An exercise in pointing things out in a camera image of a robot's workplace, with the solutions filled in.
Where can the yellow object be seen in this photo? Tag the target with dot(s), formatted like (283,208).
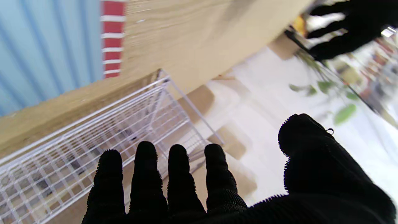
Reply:
(299,25)

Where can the black tripod stand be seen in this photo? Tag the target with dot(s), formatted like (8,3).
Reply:
(342,81)

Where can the blue striped mouse pad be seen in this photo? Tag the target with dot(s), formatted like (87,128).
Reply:
(46,46)

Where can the green plant in beige pot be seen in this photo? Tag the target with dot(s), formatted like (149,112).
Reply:
(345,113)

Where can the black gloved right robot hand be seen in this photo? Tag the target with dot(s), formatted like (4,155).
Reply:
(323,186)

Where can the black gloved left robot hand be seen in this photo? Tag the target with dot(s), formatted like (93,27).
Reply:
(367,21)

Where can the small white scrap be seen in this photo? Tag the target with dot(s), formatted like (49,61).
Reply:
(140,21)

